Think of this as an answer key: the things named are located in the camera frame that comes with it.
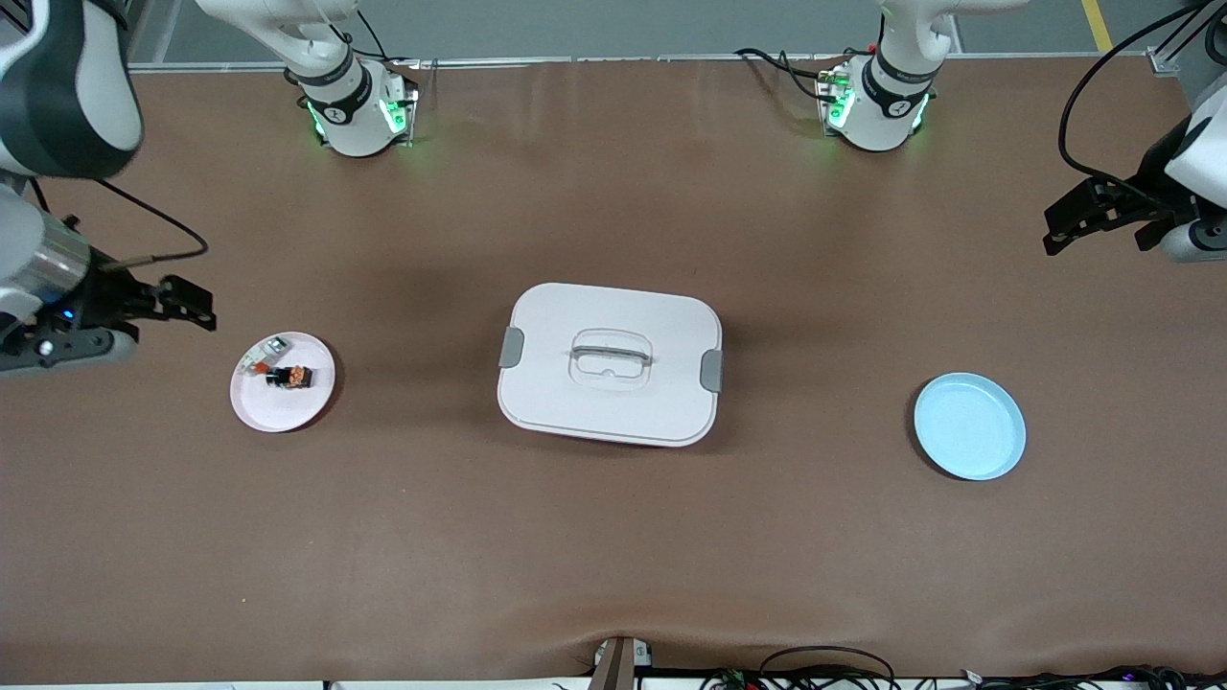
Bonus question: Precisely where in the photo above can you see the brown camera mount post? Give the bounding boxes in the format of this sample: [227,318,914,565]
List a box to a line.
[587,635,655,690]

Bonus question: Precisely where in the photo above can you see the white lidded storage box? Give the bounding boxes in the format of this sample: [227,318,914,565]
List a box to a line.
[497,282,725,449]

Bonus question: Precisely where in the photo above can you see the black cable bundle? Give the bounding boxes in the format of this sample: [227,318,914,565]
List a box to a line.
[959,664,1227,690]

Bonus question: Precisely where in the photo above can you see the white orange switch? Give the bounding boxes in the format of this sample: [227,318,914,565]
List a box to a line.
[240,335,291,378]

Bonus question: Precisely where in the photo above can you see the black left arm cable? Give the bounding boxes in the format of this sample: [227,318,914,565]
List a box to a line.
[1057,0,1211,191]

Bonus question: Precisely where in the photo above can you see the black base cable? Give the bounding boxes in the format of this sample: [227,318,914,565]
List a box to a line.
[733,43,868,106]

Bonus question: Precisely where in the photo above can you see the light blue round plate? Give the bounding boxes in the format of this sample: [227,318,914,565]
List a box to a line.
[913,372,1028,481]

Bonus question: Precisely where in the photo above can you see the black looped cable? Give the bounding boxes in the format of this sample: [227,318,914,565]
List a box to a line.
[757,645,897,690]

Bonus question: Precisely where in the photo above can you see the pink round plate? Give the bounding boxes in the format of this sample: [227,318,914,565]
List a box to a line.
[229,332,337,433]

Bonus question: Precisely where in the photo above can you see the brown table mat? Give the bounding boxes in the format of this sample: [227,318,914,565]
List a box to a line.
[0,56,1227,683]

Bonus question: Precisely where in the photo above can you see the aluminium frame profile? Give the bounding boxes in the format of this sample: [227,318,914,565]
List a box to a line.
[1146,0,1227,78]

